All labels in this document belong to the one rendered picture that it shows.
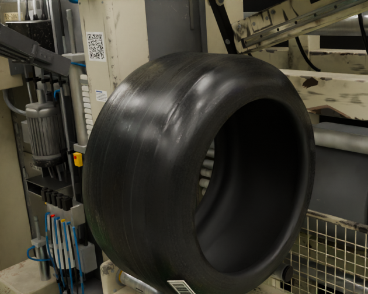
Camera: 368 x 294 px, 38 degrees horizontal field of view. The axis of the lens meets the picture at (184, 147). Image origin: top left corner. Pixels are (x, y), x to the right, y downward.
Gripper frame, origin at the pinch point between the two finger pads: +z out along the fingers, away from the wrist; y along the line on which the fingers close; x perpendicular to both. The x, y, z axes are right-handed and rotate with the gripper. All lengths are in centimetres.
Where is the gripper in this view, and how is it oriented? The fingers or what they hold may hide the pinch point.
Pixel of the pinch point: (49, 61)
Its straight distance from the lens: 92.0
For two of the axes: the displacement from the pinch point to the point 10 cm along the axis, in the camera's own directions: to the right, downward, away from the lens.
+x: 2.2, -9.7, 1.2
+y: 6.7, 0.5, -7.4
